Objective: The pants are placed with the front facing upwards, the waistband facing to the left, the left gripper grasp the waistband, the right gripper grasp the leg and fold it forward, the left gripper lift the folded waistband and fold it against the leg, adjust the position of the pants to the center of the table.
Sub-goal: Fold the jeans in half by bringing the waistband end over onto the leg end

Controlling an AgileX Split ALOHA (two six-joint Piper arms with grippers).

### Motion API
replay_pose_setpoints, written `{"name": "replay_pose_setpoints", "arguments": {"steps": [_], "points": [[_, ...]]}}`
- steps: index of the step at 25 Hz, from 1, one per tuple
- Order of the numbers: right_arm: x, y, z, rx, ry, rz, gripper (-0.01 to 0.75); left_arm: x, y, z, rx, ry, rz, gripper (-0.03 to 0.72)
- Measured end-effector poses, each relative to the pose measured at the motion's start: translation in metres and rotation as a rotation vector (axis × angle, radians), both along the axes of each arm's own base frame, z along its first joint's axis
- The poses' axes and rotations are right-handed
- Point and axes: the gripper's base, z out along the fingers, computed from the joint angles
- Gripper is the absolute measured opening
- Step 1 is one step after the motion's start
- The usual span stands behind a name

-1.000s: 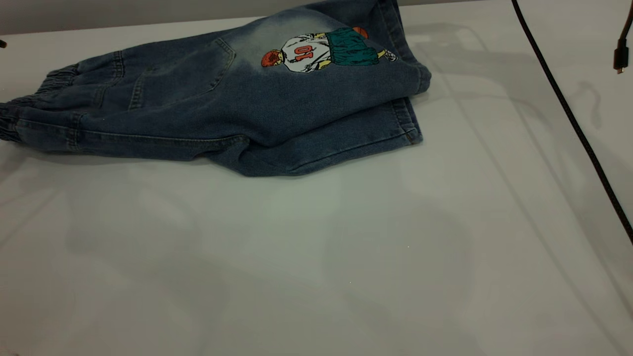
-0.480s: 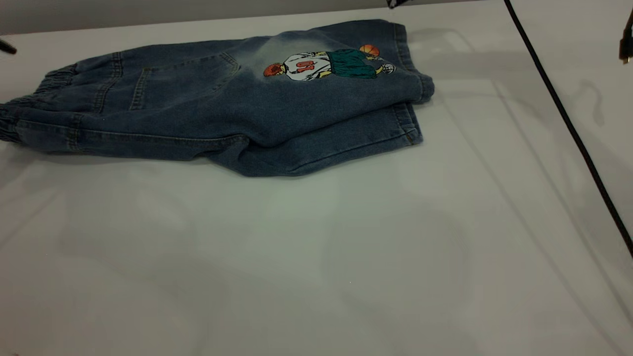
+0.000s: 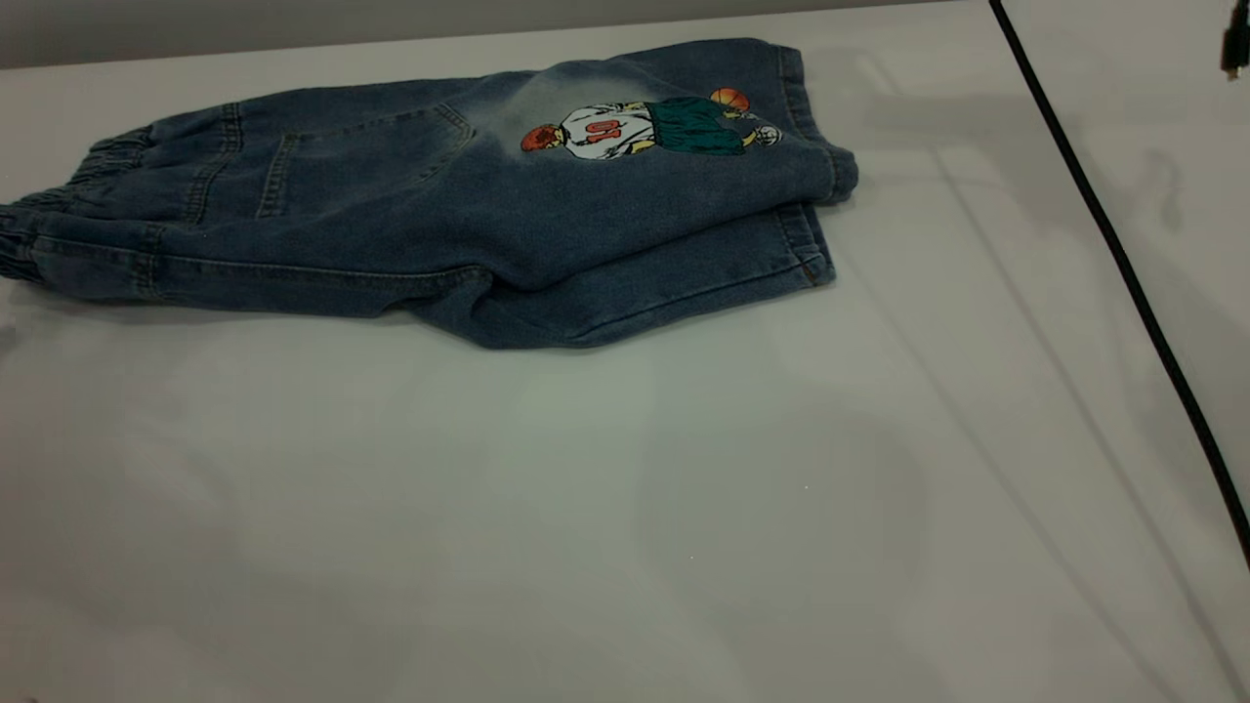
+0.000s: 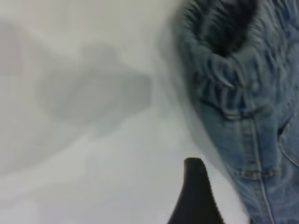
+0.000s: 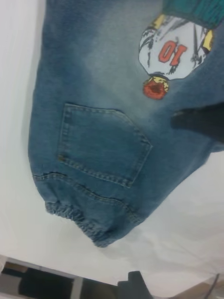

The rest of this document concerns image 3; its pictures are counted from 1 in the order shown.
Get blue denim shorts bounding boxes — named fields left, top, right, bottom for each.
left=0, top=37, right=860, bottom=351

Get long black cable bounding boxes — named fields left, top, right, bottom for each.
left=988, top=0, right=1250, bottom=572

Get black cable with plug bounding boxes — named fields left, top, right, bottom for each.
left=1220, top=0, right=1250, bottom=81

